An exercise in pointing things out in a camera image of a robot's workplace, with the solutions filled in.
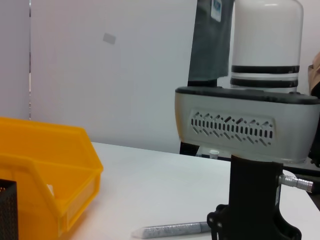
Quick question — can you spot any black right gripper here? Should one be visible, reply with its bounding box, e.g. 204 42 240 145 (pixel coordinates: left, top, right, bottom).
206 154 301 240

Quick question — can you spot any grey marker pen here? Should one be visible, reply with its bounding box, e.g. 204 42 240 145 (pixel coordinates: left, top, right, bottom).
130 220 213 240

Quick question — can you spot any black mesh pen holder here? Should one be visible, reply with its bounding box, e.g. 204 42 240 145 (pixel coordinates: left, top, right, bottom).
0 178 20 240

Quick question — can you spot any black metal bar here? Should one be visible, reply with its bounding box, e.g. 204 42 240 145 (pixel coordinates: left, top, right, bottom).
282 165 320 176

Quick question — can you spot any black office chair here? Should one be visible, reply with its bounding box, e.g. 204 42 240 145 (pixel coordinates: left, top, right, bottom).
309 84 320 169

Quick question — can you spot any brown cardboard box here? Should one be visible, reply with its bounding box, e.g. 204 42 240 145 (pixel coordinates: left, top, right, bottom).
308 50 320 97

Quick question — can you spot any yellow plastic storage bin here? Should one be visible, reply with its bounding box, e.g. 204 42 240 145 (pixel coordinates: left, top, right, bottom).
0 116 105 238

